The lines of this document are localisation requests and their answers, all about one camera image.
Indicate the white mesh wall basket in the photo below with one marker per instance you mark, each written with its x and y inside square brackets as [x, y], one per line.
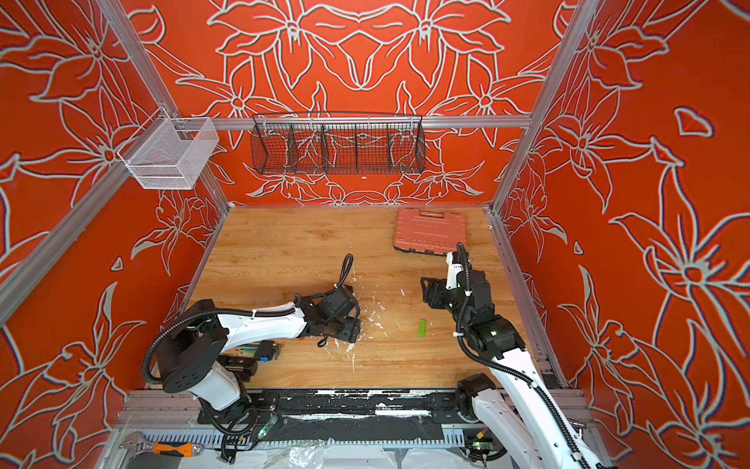
[163, 157]

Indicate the black connector with coloured wires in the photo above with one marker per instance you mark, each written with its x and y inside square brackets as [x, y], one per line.
[263, 351]

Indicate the green usb drive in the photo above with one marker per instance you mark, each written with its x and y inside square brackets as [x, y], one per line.
[422, 328]

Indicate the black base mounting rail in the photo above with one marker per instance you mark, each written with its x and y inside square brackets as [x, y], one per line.
[439, 405]

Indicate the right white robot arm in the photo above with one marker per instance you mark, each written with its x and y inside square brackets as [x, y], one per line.
[514, 404]

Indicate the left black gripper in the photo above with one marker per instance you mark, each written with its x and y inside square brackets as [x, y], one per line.
[353, 332]

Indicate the black wire wall basket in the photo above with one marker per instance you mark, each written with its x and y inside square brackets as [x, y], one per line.
[347, 144]

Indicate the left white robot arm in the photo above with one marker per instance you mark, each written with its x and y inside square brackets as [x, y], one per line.
[184, 357]

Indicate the orange handled adjustable wrench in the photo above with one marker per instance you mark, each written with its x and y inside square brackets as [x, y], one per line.
[136, 444]

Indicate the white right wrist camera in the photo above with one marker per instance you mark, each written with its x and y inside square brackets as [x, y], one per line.
[454, 270]

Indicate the red plastic tool case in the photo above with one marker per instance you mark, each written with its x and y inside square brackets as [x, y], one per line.
[429, 232]

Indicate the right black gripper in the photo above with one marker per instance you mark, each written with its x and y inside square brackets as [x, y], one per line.
[438, 288]

